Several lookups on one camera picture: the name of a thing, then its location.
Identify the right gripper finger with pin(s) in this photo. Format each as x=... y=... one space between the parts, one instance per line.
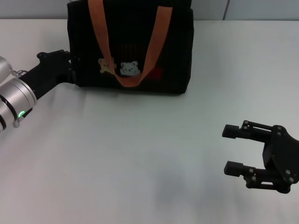
x=247 y=173
x=245 y=131

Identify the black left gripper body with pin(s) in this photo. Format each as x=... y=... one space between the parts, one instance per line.
x=46 y=72

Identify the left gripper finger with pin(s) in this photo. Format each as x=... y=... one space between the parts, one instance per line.
x=73 y=77
x=73 y=61

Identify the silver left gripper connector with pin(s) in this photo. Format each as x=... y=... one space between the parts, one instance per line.
x=19 y=72

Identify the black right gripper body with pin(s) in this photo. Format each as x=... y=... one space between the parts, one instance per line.
x=282 y=158

